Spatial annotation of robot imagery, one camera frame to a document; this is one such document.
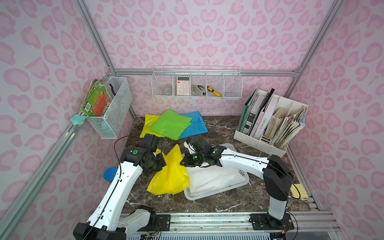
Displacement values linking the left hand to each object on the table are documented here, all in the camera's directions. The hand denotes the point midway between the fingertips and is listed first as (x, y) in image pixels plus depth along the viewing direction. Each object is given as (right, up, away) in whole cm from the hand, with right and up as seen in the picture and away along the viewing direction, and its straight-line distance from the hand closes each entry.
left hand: (162, 164), depth 74 cm
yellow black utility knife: (+29, +41, +24) cm, 55 cm away
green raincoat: (-2, +20, +35) cm, 40 cm away
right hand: (+8, -1, +5) cm, 9 cm away
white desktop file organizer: (+61, +22, +16) cm, 67 cm away
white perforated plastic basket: (+37, +7, +16) cm, 41 cm away
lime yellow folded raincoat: (-19, +23, +40) cm, 50 cm away
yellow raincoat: (+5, -8, +3) cm, 10 cm away
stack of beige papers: (+68, +17, +14) cm, 71 cm away
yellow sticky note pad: (+73, -19, +11) cm, 76 cm away
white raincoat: (+20, -11, +8) cm, 24 cm away
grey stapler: (+18, +42, +22) cm, 51 cm away
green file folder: (+45, +28, +12) cm, 54 cm away
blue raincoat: (+17, +18, +36) cm, 44 cm away
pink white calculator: (+8, +45, +21) cm, 50 cm away
